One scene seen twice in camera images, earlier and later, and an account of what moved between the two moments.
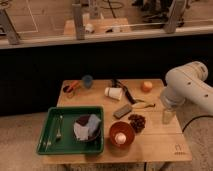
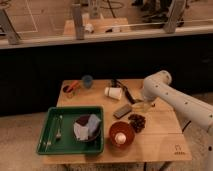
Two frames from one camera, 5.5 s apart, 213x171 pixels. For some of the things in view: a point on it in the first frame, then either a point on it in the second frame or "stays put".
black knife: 116,83 stays put
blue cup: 88,80 stays put
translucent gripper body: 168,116 → 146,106
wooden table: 138,127 stays put
